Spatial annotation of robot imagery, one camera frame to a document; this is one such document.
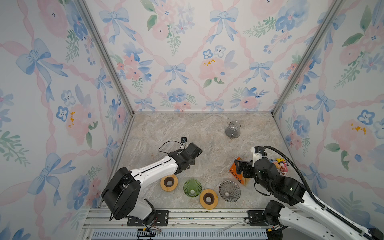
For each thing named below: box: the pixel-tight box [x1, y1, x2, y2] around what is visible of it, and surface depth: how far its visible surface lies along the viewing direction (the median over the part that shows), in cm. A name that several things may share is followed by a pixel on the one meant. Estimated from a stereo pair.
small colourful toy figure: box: [272, 157, 289, 175], surface depth 92 cm
